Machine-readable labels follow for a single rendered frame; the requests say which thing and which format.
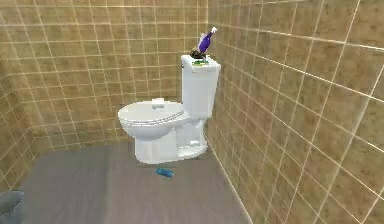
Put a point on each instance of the green flat object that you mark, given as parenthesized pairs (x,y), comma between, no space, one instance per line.
(200,62)

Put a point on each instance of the dark brown lump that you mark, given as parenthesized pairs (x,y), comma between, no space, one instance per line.
(195,53)

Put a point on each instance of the white toilet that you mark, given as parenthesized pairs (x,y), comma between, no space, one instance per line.
(166,123)

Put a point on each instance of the grey waste bin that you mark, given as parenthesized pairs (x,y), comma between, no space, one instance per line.
(10,207)

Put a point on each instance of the blue bottle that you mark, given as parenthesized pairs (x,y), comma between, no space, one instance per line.
(165,172)

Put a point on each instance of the white soap bar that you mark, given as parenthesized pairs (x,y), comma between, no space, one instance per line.
(158,103)

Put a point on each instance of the purple spray bottle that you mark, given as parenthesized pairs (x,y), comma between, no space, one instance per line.
(205,42)

